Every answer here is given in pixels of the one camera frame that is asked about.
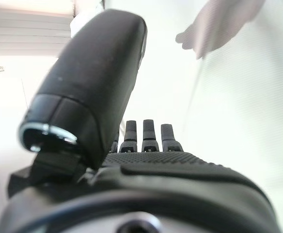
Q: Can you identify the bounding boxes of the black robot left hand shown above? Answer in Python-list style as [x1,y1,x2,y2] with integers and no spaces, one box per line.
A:
[0,8,281,233]

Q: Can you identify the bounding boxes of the beige bed cover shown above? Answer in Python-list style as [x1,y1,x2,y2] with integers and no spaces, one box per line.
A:
[102,0,283,219]

